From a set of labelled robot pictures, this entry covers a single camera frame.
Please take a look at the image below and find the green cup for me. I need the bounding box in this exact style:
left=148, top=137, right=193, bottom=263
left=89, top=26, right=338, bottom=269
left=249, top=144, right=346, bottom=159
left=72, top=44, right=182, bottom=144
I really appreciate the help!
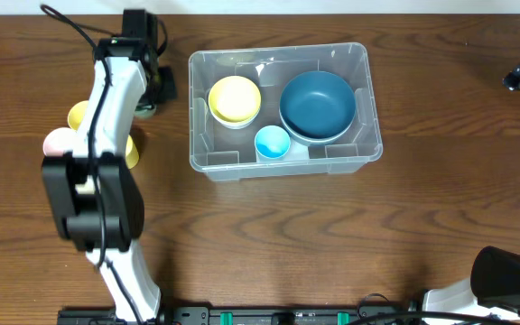
left=134, top=104, right=157, bottom=119

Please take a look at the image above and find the yellow cup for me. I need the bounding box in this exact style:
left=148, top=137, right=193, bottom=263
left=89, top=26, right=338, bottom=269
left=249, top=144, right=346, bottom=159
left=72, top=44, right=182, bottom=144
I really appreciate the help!
left=125, top=135, right=139, bottom=169
left=67, top=100, right=88, bottom=131

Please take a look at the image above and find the yellow bowl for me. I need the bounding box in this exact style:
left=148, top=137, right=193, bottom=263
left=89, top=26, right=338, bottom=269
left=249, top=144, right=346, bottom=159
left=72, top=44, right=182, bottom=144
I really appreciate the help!
left=208, top=76, right=261, bottom=125

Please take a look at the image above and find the white small bowl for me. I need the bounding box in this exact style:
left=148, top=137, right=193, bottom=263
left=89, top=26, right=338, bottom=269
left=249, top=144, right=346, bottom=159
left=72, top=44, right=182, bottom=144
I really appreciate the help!
left=218, top=123, right=250, bottom=130

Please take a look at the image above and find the light grey small bowl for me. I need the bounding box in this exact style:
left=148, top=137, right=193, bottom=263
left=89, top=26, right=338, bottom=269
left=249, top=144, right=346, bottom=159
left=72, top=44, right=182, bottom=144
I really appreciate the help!
left=211, top=111, right=259, bottom=130

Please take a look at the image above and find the pink cup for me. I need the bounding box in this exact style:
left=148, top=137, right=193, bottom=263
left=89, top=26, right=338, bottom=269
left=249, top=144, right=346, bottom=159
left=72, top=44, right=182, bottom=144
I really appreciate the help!
left=42, top=127, right=79, bottom=156

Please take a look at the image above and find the cream white cup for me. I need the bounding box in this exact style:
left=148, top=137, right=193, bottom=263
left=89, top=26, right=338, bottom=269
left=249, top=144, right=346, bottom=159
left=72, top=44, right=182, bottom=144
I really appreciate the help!
left=75, top=175, right=96, bottom=195

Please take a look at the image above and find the light blue cup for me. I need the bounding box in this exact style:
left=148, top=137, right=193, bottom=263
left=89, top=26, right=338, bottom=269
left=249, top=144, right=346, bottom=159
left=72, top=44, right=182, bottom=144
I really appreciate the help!
left=254, top=125, right=292, bottom=162

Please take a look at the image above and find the dark blue large bowl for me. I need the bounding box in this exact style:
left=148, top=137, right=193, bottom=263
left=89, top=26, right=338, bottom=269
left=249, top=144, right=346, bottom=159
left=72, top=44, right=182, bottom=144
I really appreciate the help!
left=279, top=70, right=358, bottom=136

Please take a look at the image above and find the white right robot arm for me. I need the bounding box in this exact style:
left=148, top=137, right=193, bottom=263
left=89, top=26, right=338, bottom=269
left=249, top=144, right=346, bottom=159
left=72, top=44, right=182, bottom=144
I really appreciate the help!
left=420, top=246, right=520, bottom=324

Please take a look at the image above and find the clear plastic storage bin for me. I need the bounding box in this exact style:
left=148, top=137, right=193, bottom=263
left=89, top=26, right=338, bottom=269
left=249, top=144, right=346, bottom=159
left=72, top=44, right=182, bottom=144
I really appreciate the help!
left=189, top=42, right=384, bottom=181

